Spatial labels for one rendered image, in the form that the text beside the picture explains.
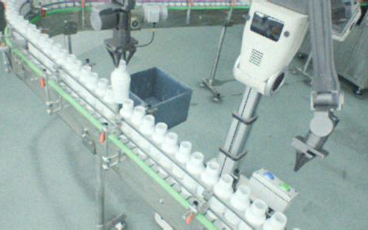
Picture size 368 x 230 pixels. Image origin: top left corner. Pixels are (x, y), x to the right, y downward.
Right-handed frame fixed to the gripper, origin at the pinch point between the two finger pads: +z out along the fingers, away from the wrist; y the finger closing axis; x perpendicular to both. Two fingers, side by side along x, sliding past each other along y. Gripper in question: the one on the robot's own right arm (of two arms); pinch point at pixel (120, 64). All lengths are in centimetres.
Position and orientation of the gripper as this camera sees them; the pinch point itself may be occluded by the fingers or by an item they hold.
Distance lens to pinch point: 115.0
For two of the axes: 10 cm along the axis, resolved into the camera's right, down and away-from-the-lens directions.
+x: 7.1, 5.1, -4.9
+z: -1.5, 7.8, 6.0
